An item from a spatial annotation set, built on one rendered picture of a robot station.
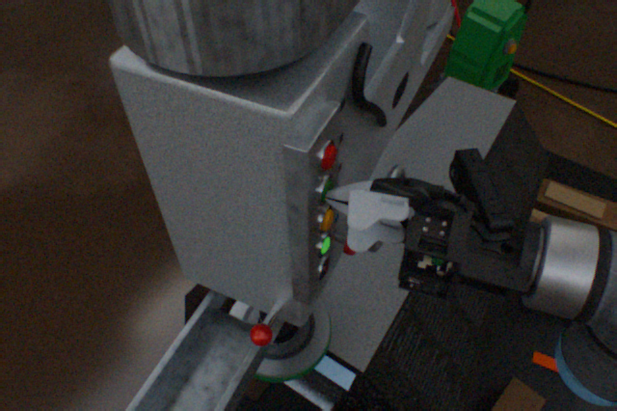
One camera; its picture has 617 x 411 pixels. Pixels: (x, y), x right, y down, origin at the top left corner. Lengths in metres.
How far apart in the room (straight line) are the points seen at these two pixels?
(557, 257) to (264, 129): 0.29
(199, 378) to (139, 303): 1.39
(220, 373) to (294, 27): 0.55
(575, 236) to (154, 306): 1.86
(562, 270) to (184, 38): 0.37
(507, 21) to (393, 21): 1.92
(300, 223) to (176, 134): 0.16
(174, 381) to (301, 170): 0.46
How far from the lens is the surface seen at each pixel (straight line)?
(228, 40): 0.43
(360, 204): 0.52
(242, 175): 0.56
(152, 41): 0.46
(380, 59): 0.81
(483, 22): 2.79
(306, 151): 0.47
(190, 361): 0.85
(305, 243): 0.58
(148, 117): 0.59
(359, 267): 1.22
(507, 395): 1.90
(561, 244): 0.49
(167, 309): 2.16
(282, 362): 1.04
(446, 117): 1.63
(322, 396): 1.14
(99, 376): 2.11
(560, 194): 2.54
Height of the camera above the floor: 1.82
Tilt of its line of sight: 49 degrees down
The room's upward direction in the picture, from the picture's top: straight up
